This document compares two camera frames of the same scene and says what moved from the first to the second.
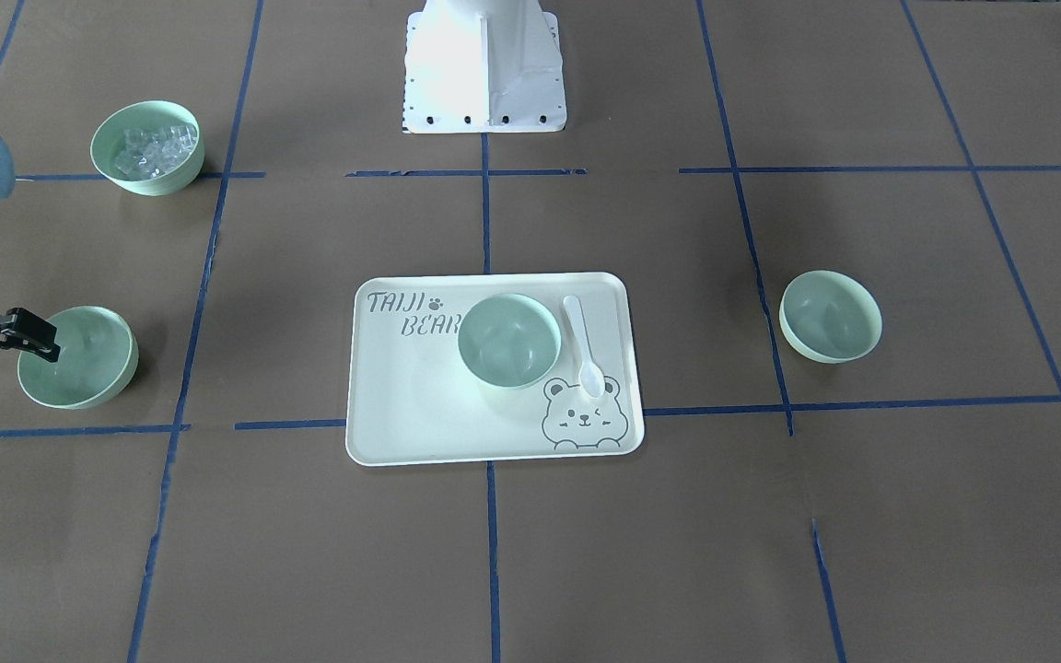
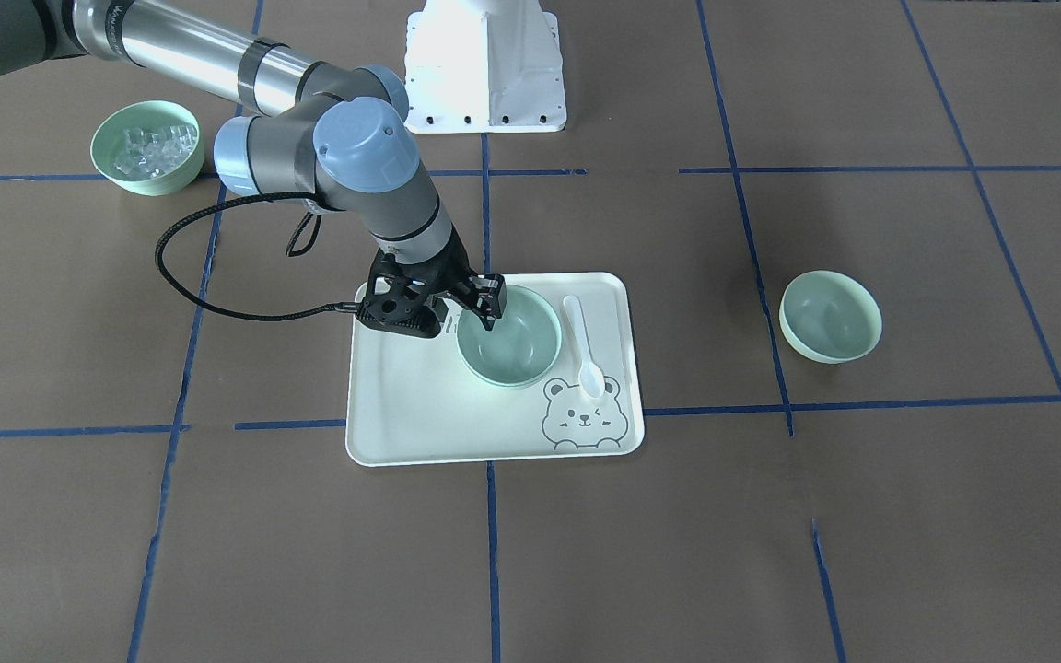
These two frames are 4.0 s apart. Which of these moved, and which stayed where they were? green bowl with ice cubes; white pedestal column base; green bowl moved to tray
Moved: green bowl moved to tray
Stayed: green bowl with ice cubes; white pedestal column base
